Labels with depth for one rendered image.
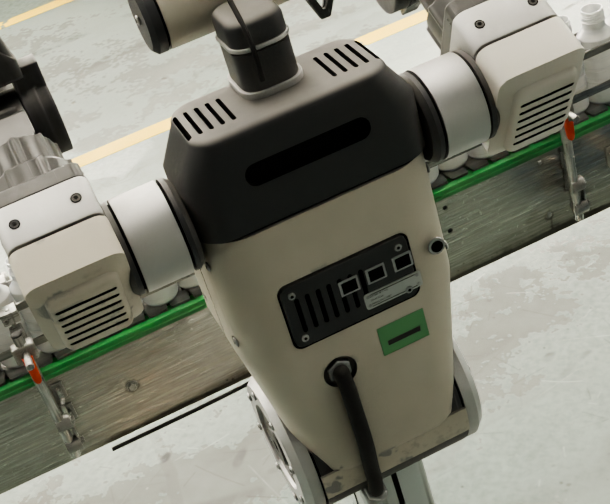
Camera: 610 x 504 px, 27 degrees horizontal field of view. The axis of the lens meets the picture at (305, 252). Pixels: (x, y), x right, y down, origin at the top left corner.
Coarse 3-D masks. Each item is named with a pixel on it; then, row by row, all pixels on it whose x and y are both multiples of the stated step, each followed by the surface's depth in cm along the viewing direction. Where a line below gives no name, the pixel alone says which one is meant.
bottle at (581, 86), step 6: (564, 18) 203; (570, 24) 202; (582, 66) 205; (582, 72) 205; (582, 78) 205; (582, 84) 206; (576, 90) 206; (582, 90) 206; (582, 102) 207; (588, 102) 209; (576, 108) 208; (582, 108) 208; (576, 114) 208
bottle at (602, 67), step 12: (588, 12) 204; (600, 12) 201; (588, 24) 202; (600, 24) 202; (576, 36) 206; (588, 36) 203; (600, 36) 202; (588, 48) 204; (588, 60) 205; (600, 60) 204; (588, 72) 206; (600, 72) 206; (588, 84) 208; (600, 96) 208
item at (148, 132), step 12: (420, 12) 495; (396, 24) 492; (408, 24) 489; (372, 36) 488; (384, 36) 486; (168, 120) 475; (144, 132) 472; (156, 132) 469; (108, 144) 471; (120, 144) 469; (132, 144) 466; (84, 156) 468; (96, 156) 466
